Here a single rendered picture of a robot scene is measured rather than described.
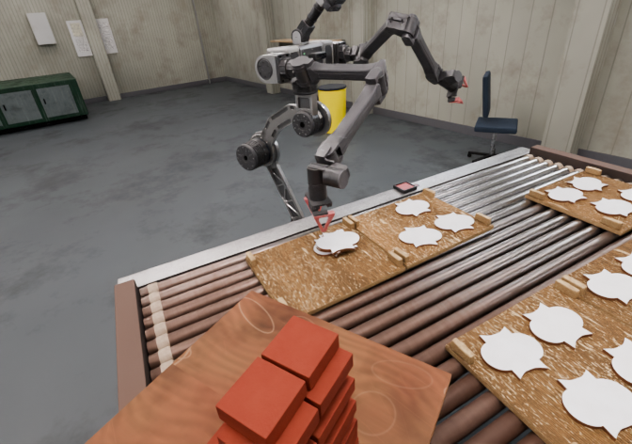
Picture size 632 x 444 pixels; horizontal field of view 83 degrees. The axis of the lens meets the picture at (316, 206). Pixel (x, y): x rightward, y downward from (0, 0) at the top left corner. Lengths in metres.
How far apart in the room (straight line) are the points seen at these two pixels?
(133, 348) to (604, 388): 1.06
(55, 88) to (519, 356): 9.09
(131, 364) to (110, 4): 10.94
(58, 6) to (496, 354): 11.29
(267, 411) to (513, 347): 0.70
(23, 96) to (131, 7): 3.91
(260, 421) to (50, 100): 9.09
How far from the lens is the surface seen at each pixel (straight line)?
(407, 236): 1.30
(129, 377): 1.01
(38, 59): 11.46
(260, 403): 0.42
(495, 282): 1.20
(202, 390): 0.79
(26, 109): 9.37
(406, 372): 0.77
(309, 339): 0.46
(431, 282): 1.15
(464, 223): 1.41
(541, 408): 0.92
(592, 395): 0.97
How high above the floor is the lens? 1.65
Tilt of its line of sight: 28 degrees down
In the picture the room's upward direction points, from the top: 5 degrees counter-clockwise
